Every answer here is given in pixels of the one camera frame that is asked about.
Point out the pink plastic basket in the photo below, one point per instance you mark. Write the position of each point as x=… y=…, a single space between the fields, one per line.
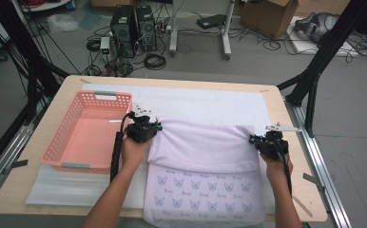
x=89 y=136

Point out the black clip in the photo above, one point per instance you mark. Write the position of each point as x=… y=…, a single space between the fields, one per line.
x=20 y=163

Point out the person's left hand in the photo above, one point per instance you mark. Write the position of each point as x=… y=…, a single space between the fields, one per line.
x=134 y=155

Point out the lilac printed towel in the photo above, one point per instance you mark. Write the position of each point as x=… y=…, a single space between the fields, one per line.
x=203 y=148

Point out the white metal stand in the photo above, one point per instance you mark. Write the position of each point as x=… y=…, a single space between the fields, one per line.
x=173 y=31

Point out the blue floor sheet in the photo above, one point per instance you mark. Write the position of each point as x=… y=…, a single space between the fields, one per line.
x=91 y=19

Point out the white floor board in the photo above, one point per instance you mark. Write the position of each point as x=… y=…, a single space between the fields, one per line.
x=302 y=46

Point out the grey clip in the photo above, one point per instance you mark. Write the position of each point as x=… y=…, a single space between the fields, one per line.
x=313 y=180

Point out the black metal frame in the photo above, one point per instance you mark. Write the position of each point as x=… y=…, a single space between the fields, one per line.
x=330 y=41
x=10 y=31

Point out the open cardboard box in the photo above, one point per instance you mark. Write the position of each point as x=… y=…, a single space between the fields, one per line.
x=267 y=19

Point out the small white device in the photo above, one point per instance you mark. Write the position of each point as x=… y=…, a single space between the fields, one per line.
x=105 y=44

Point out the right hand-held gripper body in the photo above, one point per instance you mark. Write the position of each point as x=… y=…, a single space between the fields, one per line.
x=273 y=147

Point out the black computer tower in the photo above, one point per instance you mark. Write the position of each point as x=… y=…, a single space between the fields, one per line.
x=123 y=28
x=146 y=28

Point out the aluminium rail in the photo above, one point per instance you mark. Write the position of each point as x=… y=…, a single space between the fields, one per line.
x=313 y=152
x=1 y=164

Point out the grey headset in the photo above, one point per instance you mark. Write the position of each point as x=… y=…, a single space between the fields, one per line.
x=314 y=27

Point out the person's right hand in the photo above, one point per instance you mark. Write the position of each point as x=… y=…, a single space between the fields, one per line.
x=278 y=172

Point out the black flat device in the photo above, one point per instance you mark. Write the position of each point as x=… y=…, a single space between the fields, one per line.
x=211 y=21

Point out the pale thin strip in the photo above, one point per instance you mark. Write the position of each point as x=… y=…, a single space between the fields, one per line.
x=303 y=207

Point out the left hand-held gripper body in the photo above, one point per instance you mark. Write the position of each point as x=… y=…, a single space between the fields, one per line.
x=142 y=131

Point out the wooden table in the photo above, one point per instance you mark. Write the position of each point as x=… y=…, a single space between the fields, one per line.
x=276 y=110

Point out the white round table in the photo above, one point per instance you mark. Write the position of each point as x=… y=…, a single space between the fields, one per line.
x=45 y=5

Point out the white grid mat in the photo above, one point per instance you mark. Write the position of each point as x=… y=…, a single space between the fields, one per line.
x=188 y=101

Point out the clear plastic bag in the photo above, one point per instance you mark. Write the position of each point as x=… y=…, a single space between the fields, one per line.
x=62 y=22

